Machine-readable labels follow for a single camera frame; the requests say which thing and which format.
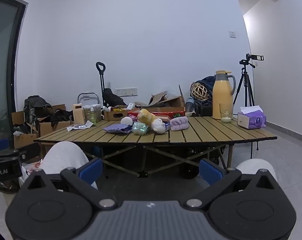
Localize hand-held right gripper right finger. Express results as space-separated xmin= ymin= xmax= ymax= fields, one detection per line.
xmin=186 ymin=158 xmax=277 ymax=209

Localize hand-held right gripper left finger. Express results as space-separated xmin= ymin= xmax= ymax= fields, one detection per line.
xmin=27 ymin=158 xmax=117 ymax=210

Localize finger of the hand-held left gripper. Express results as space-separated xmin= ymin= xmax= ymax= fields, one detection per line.
xmin=18 ymin=142 xmax=42 ymax=163

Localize purple fuzzy headband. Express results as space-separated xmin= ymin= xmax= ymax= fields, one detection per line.
xmin=170 ymin=116 xmax=189 ymax=132

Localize teal mesh bath pouf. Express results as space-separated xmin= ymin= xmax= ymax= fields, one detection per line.
xmin=132 ymin=122 xmax=150 ymax=136

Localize red cardboard box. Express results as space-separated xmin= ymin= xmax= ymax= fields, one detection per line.
xmin=128 ymin=107 xmax=186 ymax=121

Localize yellow white plush toy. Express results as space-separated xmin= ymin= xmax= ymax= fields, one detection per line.
xmin=137 ymin=108 xmax=166 ymax=133

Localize brown cardboard storage box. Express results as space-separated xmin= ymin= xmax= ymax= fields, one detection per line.
xmin=11 ymin=110 xmax=40 ymax=151
xmin=38 ymin=104 xmax=74 ymax=144

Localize red white plastic bag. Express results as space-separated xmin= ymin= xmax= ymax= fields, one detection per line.
xmin=20 ymin=160 xmax=43 ymax=181

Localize person's left leg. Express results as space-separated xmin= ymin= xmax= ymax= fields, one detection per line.
xmin=39 ymin=141 xmax=99 ymax=190

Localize person's leg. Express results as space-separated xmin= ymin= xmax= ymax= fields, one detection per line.
xmin=235 ymin=158 xmax=278 ymax=182
xmin=39 ymin=141 xmax=99 ymax=190

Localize wooden slat folding table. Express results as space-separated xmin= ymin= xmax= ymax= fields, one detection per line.
xmin=33 ymin=116 xmax=278 ymax=178

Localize person's right leg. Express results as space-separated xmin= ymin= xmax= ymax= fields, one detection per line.
xmin=235 ymin=158 xmax=278 ymax=182

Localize dark green backpack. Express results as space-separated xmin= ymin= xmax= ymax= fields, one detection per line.
xmin=23 ymin=95 xmax=53 ymax=126

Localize black clothing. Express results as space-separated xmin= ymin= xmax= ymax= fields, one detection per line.
xmin=37 ymin=108 xmax=74 ymax=128

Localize clear plastic packaging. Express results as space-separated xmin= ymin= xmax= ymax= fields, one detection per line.
xmin=67 ymin=120 xmax=94 ymax=131

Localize clear glass cup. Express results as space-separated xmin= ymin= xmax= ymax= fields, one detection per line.
xmin=220 ymin=103 xmax=233 ymax=123

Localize clear grain container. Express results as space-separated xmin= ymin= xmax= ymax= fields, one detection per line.
xmin=83 ymin=104 xmax=102 ymax=123

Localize brown cardboard tray box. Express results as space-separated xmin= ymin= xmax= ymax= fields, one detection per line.
xmin=104 ymin=105 xmax=132 ymax=121

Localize black suitcase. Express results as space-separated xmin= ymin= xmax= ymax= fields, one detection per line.
xmin=196 ymin=102 xmax=213 ymax=117

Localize purple tissue box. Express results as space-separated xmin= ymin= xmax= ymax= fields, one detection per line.
xmin=237 ymin=106 xmax=267 ymax=130

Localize blue-capped water bottle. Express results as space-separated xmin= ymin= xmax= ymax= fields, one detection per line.
xmin=185 ymin=98 xmax=195 ymax=117

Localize black bag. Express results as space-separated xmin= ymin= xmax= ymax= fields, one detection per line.
xmin=102 ymin=88 xmax=127 ymax=107

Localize yellow thermos jug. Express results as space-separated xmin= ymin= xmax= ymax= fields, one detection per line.
xmin=212 ymin=70 xmax=236 ymax=120

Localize wicker ball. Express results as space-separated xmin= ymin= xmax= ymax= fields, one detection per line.
xmin=190 ymin=82 xmax=209 ymax=101

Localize open torn cardboard box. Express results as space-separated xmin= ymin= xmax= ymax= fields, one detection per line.
xmin=134 ymin=84 xmax=185 ymax=109

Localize blue jacket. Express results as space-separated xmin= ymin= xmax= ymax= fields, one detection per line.
xmin=194 ymin=76 xmax=217 ymax=103

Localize dark framed glass door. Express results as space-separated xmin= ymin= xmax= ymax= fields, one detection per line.
xmin=0 ymin=0 xmax=29 ymax=153

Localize white folding stool frame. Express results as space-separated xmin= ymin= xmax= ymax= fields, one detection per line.
xmin=77 ymin=93 xmax=99 ymax=105

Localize white wall socket strip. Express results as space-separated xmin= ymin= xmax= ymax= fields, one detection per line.
xmin=114 ymin=88 xmax=138 ymax=97

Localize black trolley handle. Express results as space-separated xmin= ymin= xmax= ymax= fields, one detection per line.
xmin=96 ymin=62 xmax=107 ymax=107

